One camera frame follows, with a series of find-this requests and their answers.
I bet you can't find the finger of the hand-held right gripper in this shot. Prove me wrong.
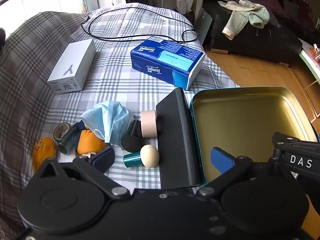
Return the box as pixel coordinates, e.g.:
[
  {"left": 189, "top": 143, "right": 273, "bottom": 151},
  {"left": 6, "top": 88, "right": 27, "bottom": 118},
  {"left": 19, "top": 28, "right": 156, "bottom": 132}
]
[{"left": 272, "top": 132, "right": 320, "bottom": 157}]

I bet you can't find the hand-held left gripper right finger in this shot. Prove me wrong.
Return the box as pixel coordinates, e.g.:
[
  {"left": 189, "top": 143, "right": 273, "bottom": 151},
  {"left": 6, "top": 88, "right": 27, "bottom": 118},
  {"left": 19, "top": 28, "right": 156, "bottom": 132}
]
[{"left": 196, "top": 147, "right": 295, "bottom": 198}]

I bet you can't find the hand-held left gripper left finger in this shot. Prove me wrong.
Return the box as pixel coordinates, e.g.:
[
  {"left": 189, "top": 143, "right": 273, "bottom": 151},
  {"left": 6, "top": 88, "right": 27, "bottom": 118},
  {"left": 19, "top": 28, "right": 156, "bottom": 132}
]
[{"left": 35, "top": 146, "right": 131, "bottom": 199}]

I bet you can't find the orange plush toy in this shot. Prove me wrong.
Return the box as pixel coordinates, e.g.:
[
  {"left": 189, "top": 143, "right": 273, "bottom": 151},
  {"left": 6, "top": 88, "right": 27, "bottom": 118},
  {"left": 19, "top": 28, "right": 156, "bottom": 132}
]
[{"left": 77, "top": 120, "right": 107, "bottom": 156}]

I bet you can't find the black makeup sponge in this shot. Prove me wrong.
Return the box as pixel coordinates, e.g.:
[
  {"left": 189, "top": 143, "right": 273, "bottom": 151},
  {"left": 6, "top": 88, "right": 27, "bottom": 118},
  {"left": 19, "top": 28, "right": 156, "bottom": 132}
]
[{"left": 122, "top": 134, "right": 143, "bottom": 153}]

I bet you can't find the teal tin box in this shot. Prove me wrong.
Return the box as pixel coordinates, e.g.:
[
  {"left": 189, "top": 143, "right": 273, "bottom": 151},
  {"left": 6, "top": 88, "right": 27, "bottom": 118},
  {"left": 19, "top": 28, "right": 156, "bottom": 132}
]
[{"left": 189, "top": 86, "right": 319, "bottom": 186}]

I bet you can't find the dark bottle with black cap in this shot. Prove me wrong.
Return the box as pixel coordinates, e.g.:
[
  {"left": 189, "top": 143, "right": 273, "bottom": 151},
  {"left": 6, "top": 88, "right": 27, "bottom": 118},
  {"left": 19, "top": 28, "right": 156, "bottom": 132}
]
[{"left": 58, "top": 122, "right": 81, "bottom": 155}]

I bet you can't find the blue face mask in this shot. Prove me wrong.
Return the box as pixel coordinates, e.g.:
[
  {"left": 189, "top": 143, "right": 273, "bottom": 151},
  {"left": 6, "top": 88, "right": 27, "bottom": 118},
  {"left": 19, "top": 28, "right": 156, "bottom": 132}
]
[{"left": 80, "top": 101, "right": 134, "bottom": 147}]

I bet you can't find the beige puff with teal handle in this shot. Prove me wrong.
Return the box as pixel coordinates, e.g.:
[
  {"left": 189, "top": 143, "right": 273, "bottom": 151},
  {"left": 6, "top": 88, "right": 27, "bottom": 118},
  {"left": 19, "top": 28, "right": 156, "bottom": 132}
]
[{"left": 123, "top": 144, "right": 160, "bottom": 169}]

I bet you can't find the teal tape roll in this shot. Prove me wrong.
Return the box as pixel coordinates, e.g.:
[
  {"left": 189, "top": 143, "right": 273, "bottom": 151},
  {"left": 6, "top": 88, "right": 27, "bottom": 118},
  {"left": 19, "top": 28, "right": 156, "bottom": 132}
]
[{"left": 53, "top": 122, "right": 72, "bottom": 141}]

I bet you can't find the orange satin pouch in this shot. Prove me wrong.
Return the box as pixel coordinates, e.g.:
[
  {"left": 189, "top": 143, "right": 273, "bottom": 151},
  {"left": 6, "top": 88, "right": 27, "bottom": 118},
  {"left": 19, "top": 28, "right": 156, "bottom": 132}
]
[{"left": 32, "top": 137, "right": 57, "bottom": 171}]

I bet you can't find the beige tape roll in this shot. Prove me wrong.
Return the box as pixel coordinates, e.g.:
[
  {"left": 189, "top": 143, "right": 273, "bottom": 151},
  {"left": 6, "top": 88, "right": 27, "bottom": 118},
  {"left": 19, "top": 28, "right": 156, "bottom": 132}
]
[{"left": 140, "top": 110, "right": 158, "bottom": 138}]

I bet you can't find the black flat case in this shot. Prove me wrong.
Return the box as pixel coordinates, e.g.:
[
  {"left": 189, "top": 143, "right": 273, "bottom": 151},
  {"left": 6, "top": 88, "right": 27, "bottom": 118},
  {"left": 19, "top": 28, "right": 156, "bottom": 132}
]
[{"left": 155, "top": 87, "right": 202, "bottom": 190}]

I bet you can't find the grey plaid bedsheet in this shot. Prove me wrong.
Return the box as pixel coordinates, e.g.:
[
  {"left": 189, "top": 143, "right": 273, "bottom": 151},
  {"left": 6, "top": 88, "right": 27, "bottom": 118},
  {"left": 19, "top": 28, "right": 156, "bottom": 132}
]
[{"left": 0, "top": 2, "right": 241, "bottom": 240}]

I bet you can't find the white low table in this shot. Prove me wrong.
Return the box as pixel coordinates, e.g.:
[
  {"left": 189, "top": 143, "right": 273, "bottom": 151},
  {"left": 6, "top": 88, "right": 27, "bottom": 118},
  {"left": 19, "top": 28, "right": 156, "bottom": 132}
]
[{"left": 299, "top": 37, "right": 320, "bottom": 81}]

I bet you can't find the white cardboard box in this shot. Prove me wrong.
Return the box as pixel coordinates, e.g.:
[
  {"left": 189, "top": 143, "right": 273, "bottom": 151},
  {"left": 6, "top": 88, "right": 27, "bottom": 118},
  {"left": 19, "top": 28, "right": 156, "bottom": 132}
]
[{"left": 47, "top": 39, "right": 97, "bottom": 95}]

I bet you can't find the black trunk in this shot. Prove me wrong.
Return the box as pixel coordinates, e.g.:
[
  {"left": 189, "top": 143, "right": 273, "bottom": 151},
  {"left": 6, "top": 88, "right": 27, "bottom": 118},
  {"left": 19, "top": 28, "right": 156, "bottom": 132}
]
[{"left": 202, "top": 0, "right": 303, "bottom": 63}]

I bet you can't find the blue tissue pack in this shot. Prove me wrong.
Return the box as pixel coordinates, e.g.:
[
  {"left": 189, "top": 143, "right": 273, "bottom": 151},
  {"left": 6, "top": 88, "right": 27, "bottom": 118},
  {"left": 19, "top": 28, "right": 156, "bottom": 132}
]
[{"left": 130, "top": 36, "right": 206, "bottom": 91}]

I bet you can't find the green knitted sweater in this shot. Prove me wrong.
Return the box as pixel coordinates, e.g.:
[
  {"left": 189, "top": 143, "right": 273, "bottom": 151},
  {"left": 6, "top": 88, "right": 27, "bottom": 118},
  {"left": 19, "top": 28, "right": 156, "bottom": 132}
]
[{"left": 222, "top": 0, "right": 271, "bottom": 41}]

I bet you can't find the black object with white trim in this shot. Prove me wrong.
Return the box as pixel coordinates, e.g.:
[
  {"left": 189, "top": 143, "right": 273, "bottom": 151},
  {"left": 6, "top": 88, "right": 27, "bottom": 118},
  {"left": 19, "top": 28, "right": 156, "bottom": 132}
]
[{"left": 0, "top": 27, "right": 7, "bottom": 52}]

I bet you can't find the black cable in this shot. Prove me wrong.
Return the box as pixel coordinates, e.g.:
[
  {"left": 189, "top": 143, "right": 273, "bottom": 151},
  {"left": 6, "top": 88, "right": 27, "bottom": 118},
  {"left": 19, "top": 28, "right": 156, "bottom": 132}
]
[{"left": 80, "top": 7, "right": 199, "bottom": 43}]

